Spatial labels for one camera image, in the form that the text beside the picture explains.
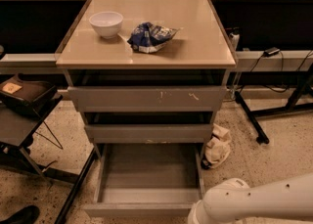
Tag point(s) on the grey bottom drawer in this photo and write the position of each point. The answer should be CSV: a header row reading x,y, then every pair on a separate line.
x,y
147,180

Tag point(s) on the grey drawer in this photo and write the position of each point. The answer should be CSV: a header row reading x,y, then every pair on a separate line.
x,y
148,127
147,180
147,90

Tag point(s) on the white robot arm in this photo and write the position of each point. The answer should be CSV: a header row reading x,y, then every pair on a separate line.
x,y
235,200

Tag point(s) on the grey drawer cabinet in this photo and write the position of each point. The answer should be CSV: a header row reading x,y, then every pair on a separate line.
x,y
200,43

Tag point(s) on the grey middle drawer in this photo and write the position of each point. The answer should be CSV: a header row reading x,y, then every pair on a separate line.
x,y
148,127

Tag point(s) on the grey top drawer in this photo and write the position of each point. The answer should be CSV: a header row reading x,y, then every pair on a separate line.
x,y
147,90

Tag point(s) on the blue crumpled chip bag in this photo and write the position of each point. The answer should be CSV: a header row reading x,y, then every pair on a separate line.
x,y
149,38

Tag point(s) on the white ceramic bowl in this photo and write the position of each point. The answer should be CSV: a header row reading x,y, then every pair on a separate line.
x,y
106,24

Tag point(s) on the white spray bottle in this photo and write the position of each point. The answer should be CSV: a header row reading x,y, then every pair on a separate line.
x,y
234,37

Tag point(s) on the dark tray with tag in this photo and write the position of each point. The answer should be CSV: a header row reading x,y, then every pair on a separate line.
x,y
19,94

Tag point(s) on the black power adapter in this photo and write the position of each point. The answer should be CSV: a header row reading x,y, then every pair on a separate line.
x,y
271,52

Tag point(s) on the dark side table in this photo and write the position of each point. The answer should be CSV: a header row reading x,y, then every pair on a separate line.
x,y
15,133

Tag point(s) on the black floor bar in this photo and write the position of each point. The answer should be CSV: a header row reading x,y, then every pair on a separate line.
x,y
62,216

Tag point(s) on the black shoe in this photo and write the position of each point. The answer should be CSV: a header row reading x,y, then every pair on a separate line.
x,y
27,215

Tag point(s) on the black metal stand frame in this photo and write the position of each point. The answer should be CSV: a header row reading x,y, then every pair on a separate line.
x,y
291,106

